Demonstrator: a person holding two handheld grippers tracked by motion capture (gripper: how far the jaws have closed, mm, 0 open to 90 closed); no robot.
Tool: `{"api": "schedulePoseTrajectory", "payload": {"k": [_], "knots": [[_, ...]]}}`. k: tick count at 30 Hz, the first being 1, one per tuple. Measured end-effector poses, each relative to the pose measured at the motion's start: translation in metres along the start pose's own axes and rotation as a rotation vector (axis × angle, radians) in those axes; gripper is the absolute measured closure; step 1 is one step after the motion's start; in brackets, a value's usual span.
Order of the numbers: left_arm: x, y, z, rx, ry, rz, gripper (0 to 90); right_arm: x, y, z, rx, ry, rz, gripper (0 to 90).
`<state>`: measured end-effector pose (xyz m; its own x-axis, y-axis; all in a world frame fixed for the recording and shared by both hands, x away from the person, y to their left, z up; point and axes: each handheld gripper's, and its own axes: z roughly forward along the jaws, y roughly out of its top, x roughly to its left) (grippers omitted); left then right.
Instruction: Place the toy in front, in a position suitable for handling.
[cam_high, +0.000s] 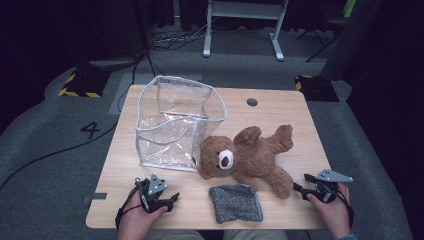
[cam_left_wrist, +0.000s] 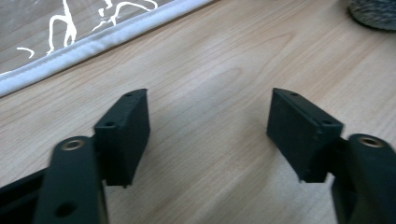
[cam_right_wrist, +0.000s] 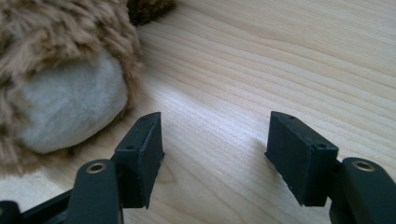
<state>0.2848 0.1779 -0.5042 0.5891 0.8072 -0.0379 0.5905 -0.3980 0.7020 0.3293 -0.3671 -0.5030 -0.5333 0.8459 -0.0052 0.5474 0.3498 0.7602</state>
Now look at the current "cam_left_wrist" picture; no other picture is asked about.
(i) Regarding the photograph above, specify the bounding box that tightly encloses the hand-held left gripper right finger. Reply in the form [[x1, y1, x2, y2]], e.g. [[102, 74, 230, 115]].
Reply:
[[266, 87, 345, 184]]

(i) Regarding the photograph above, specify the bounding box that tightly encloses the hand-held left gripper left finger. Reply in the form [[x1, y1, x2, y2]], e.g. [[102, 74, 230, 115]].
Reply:
[[93, 88, 151, 189]]

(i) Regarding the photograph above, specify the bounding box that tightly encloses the clear plastic bag white trim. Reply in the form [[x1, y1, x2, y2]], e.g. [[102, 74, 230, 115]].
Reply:
[[0, 0, 216, 98]]

